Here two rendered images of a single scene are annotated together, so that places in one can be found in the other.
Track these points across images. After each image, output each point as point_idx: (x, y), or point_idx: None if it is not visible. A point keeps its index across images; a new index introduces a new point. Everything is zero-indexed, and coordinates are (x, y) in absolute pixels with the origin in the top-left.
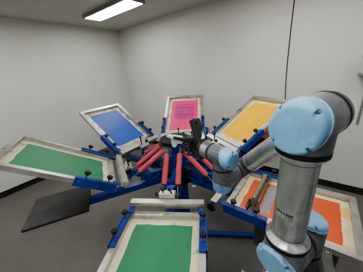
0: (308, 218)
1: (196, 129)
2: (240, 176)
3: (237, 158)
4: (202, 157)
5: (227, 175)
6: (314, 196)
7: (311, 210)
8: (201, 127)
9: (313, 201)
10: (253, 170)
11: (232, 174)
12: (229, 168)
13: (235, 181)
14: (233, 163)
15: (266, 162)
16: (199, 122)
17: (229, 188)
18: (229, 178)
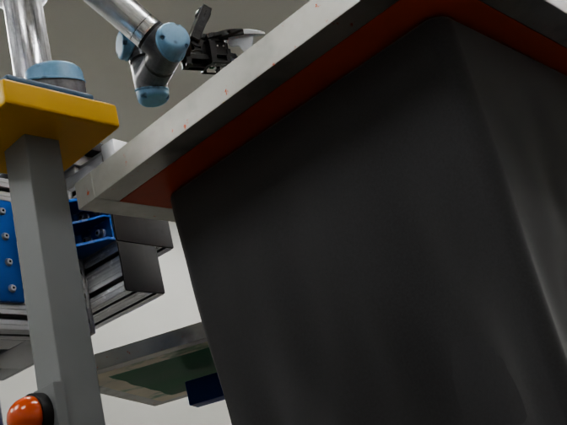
0: (12, 62)
1: (192, 24)
2: (143, 64)
3: (121, 37)
4: (185, 66)
5: (131, 69)
6: (8, 35)
7: (13, 52)
8: (198, 16)
9: (9, 40)
10: (135, 44)
11: (137, 67)
12: (118, 55)
13: (143, 77)
14: (119, 47)
15: (109, 22)
16: (198, 11)
17: (135, 89)
18: (133, 73)
